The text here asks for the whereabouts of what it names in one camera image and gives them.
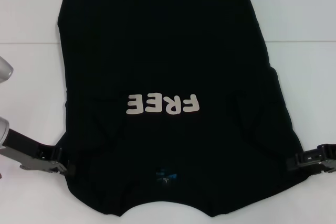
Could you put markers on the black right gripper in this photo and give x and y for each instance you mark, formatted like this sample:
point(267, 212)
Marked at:
point(331, 155)

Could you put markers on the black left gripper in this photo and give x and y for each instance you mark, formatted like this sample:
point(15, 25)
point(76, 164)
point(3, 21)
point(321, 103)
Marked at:
point(26, 144)

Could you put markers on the black shirt with FREE print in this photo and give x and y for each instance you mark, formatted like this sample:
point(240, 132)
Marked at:
point(170, 37)

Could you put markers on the grey right wrist camera bracket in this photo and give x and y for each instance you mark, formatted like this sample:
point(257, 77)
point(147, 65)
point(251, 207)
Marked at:
point(328, 167)

